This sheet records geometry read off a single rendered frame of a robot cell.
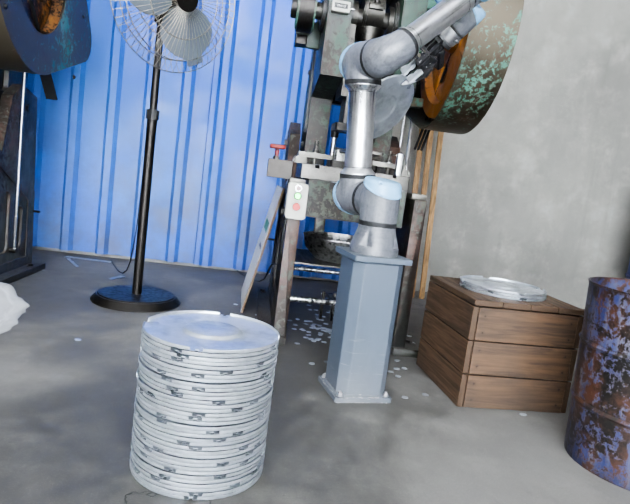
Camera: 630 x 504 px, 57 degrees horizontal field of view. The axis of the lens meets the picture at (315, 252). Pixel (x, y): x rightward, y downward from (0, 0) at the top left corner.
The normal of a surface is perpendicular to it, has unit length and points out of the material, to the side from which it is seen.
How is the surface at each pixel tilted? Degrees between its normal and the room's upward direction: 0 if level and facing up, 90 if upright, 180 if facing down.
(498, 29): 101
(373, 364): 90
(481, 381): 90
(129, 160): 90
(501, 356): 90
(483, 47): 110
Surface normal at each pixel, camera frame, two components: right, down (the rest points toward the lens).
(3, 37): -0.06, 0.87
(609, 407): -0.85, 0.00
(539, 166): 0.10, 0.15
